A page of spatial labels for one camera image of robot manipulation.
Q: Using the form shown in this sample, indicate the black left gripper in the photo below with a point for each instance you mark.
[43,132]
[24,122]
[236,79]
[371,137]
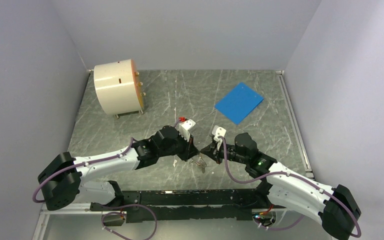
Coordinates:
[190,150]

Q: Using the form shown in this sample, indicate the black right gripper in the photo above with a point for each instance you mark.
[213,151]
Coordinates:
[212,151]

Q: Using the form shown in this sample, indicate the large metal keyring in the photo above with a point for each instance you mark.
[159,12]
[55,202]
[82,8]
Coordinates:
[199,162]

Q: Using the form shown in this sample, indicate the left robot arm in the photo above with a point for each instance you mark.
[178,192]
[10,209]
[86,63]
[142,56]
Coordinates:
[69,179]

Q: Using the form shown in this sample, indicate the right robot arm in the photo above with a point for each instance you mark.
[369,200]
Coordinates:
[334,208]

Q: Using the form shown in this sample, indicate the blue square mat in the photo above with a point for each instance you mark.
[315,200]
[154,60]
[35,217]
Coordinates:
[239,103]

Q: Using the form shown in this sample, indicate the cream cylindrical drum device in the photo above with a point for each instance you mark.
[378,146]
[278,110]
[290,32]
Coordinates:
[118,87]

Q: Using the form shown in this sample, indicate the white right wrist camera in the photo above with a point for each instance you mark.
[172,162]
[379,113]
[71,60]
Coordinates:
[218,133]

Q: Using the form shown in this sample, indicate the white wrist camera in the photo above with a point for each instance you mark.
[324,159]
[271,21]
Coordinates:
[185,128]
[218,133]

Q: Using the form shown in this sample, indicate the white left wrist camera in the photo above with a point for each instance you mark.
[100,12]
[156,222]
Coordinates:
[185,128]

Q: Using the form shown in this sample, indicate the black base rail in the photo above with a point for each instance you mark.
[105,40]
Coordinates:
[239,204]

